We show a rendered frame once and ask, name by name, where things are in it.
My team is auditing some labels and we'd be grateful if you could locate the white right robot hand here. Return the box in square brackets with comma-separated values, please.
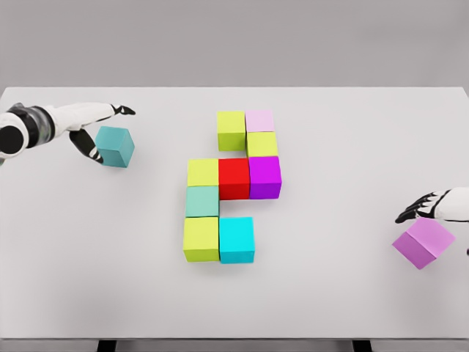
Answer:
[394, 187, 469, 224]

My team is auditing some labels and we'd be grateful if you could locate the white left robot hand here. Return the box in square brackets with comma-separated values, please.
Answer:
[61, 102, 136, 164]

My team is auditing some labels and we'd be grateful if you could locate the orchid purple cube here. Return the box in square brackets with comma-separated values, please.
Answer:
[391, 216, 457, 271]

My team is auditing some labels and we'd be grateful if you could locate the teal cube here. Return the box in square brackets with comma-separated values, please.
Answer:
[94, 125, 136, 170]

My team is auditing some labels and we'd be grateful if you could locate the yellow-green cube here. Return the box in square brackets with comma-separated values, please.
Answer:
[186, 158, 220, 188]
[216, 110, 247, 153]
[245, 131, 279, 159]
[182, 216, 221, 263]

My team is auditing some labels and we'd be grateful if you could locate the mint green cube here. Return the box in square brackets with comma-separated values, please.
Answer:
[185, 186, 221, 219]

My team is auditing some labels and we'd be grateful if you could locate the red cube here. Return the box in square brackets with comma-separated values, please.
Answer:
[218, 158, 251, 202]

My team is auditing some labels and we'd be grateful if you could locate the pale pink cube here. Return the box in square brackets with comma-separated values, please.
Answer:
[244, 109, 276, 133]

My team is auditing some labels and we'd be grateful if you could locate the vivid purple cube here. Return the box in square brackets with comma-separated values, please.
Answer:
[248, 155, 283, 200]

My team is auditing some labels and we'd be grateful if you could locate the bright cyan cube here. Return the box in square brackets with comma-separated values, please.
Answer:
[218, 216, 256, 265]

